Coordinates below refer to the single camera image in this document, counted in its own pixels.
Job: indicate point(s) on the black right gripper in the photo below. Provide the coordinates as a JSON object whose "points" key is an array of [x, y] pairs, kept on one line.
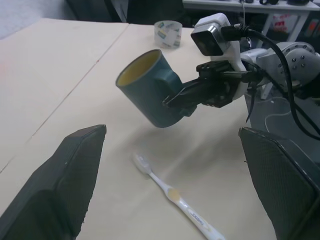
{"points": [[220, 85]]}

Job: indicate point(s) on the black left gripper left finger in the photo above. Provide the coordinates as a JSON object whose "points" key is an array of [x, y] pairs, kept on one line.
{"points": [[47, 190]]}

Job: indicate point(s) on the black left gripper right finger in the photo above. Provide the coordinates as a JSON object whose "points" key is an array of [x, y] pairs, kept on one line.
{"points": [[280, 180]]}

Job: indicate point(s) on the teal mug with yellow inside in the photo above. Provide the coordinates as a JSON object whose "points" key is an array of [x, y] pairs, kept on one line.
{"points": [[147, 92]]}

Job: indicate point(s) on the white toothbrush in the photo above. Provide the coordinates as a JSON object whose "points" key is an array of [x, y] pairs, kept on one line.
{"points": [[175, 195]]}

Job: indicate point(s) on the clear tape roll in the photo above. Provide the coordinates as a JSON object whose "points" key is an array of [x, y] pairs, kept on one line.
{"points": [[168, 35]]}

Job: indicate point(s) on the dark office chair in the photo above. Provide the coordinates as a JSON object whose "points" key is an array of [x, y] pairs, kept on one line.
{"points": [[125, 10]]}

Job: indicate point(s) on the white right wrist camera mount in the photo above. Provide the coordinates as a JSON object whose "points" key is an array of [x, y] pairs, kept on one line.
{"points": [[212, 35]]}

